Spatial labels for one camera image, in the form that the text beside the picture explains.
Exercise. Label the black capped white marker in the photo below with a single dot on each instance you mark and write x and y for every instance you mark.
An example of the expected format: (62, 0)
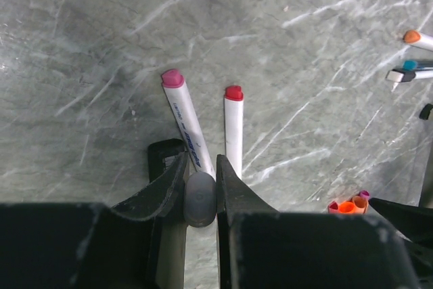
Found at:
(405, 76)

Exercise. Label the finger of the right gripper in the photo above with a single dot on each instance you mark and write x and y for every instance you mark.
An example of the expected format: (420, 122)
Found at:
(415, 223)

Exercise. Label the red capped white marker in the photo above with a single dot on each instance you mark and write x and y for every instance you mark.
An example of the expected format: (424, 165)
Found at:
(234, 113)

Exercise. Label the orange capped white marker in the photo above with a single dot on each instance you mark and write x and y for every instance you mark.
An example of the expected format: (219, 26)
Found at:
(418, 39)

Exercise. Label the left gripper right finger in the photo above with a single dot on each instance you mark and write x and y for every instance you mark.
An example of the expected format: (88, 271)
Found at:
(233, 195)

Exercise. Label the pink pen cap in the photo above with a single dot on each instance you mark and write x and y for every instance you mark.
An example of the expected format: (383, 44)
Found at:
(364, 194)

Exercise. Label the dark blue pen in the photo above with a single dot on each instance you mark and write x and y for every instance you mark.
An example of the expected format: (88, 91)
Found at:
(418, 65)

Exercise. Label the red pen cap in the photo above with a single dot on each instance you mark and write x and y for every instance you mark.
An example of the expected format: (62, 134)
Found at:
(333, 208)

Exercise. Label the pink capped white marker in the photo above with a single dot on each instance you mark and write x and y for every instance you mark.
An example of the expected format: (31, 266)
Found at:
(177, 94)

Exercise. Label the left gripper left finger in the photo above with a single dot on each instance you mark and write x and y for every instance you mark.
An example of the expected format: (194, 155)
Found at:
(150, 201)

